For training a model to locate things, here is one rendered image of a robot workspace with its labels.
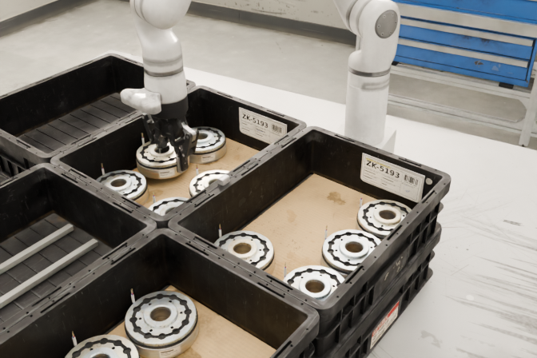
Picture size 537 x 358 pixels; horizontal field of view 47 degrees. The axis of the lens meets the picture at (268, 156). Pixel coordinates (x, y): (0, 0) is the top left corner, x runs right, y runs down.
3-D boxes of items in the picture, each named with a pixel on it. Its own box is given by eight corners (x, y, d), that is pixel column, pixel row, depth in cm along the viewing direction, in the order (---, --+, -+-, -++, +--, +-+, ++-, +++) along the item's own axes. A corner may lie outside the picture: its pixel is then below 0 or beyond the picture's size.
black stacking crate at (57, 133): (117, 95, 159) (111, 53, 153) (201, 130, 143) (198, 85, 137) (-26, 161, 132) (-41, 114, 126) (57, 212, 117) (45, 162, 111)
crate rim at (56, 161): (200, 93, 138) (200, 83, 137) (310, 133, 122) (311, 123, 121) (48, 171, 111) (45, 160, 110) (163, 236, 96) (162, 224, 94)
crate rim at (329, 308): (310, 133, 122) (311, 123, 121) (453, 187, 107) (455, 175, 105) (164, 236, 96) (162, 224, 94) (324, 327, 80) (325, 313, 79)
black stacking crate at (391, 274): (309, 174, 127) (311, 126, 121) (443, 230, 112) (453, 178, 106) (171, 281, 101) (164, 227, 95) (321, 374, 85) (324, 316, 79)
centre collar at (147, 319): (160, 299, 91) (159, 296, 90) (185, 312, 88) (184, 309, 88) (136, 320, 87) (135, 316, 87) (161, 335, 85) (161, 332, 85)
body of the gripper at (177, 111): (196, 90, 113) (200, 135, 118) (165, 78, 117) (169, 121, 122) (166, 105, 108) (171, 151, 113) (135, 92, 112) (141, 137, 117)
